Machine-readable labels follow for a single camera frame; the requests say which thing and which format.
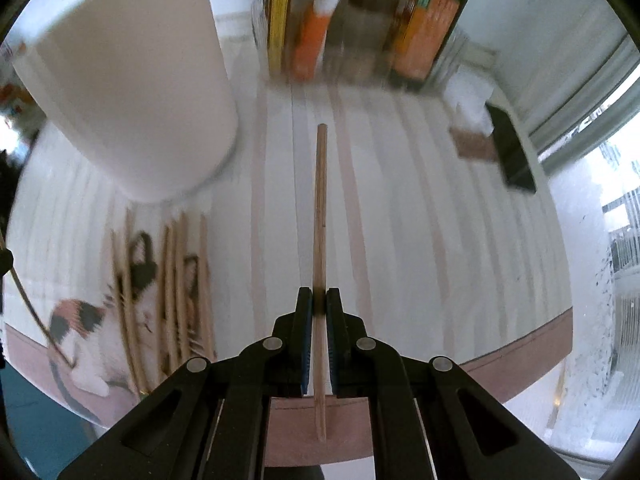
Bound white tissue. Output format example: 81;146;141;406
444;71;495;133

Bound flat black object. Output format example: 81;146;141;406
484;102;539;196

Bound orange label sauce bottle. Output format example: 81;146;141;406
386;0;472;92

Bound striped cat print mat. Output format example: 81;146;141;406
0;75;574;467

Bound frosted sliding window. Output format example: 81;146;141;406
525;10;640;466

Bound clear plastic condiment tray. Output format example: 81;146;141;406
250;0;497;97

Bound colourful fruit wall sticker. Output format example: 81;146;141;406
0;77;37;123

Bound long wooden chopstick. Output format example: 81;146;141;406
0;232;76;368
312;124;331;443

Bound small brown box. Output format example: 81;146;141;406
451;126;502;163

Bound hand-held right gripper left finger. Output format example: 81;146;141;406
57;287;313;480

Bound white and orange packet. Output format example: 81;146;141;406
292;0;359;82

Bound bunch of wooden chopsticks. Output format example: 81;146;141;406
107;210;219;397

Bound black induction cooktop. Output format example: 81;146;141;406
0;147;29;222

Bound white cylindrical utensil holder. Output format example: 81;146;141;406
10;0;239;204

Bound yellow box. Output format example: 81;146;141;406
266;0;297;79

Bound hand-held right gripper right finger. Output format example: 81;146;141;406
326;287;583;480

